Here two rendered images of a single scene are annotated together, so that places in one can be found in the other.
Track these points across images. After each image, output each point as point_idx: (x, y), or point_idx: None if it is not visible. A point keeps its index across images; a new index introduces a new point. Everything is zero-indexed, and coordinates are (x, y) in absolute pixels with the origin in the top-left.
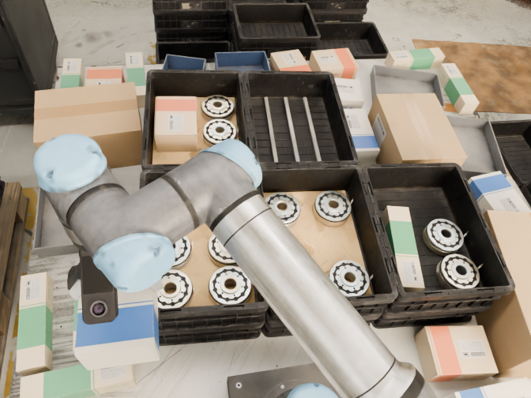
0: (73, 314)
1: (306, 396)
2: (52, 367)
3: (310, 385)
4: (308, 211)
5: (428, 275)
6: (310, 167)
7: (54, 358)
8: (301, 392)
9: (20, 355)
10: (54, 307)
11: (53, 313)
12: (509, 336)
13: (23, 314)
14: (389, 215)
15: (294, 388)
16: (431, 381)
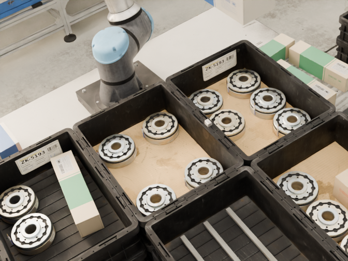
0: (301, 71)
1: (117, 40)
2: (290, 62)
3: (117, 45)
4: (179, 195)
5: (45, 196)
6: (192, 191)
7: (294, 66)
8: (120, 40)
9: (306, 45)
10: (324, 83)
11: (321, 80)
12: None
13: (329, 57)
14: (93, 204)
15: (126, 47)
16: None
